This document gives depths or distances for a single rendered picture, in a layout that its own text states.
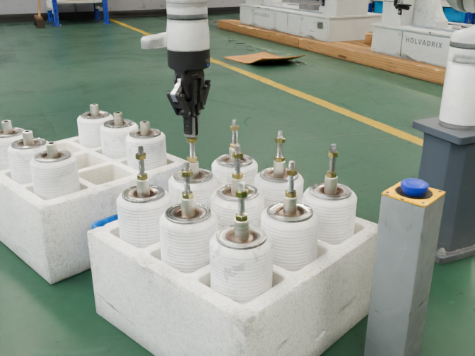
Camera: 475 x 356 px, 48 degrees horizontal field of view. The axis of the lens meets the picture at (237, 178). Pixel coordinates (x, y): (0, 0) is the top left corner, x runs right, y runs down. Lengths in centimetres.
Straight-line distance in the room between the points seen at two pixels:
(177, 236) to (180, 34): 34
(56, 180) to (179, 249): 40
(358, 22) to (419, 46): 102
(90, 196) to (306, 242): 51
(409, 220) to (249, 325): 28
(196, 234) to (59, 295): 42
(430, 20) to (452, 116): 246
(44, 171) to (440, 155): 84
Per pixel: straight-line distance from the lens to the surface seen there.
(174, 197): 102
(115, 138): 137
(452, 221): 129
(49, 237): 117
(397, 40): 364
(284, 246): 86
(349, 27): 437
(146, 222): 93
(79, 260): 122
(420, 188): 82
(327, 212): 94
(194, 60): 94
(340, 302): 97
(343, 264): 93
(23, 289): 122
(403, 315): 89
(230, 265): 78
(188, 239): 85
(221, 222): 94
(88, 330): 107
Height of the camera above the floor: 63
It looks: 22 degrees down
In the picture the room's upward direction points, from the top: straight up
